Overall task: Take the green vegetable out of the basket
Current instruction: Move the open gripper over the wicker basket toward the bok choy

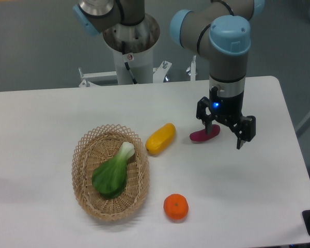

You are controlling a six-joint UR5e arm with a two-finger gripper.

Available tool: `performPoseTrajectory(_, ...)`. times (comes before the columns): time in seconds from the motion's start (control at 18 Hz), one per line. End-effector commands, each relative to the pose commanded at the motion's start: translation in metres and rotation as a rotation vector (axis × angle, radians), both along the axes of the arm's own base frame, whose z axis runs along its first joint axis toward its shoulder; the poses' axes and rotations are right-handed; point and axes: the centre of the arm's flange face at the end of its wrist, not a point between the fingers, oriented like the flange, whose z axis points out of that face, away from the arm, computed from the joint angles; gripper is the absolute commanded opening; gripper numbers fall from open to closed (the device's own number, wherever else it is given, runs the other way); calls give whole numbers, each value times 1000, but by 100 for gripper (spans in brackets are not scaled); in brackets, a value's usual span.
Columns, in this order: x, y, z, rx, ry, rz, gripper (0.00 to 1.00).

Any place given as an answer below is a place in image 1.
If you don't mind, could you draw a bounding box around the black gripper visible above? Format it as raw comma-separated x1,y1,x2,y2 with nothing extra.
196,86,256,149

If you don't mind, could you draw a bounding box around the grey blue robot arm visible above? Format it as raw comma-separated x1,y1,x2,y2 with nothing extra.
73,1,265,148

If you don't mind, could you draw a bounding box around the woven wicker basket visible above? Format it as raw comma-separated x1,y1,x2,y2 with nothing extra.
72,124,150,221

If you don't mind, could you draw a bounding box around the green bok choy vegetable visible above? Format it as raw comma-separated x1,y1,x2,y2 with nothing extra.
91,142,135,199

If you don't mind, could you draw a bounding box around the purple sweet potato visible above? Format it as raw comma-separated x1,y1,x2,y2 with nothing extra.
189,124,221,143

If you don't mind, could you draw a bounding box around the yellow mango fruit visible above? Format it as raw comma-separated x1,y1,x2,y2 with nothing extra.
145,123,176,155

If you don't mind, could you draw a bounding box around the orange tangerine fruit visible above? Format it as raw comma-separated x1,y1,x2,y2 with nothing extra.
163,194,189,220

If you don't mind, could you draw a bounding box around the white metal base frame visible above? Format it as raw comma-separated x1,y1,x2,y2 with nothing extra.
79,55,197,87

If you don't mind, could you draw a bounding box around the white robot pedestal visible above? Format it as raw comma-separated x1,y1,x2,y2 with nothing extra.
103,14,160,85

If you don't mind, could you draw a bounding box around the black cable on pedestal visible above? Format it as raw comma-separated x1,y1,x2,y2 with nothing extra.
121,40,140,85

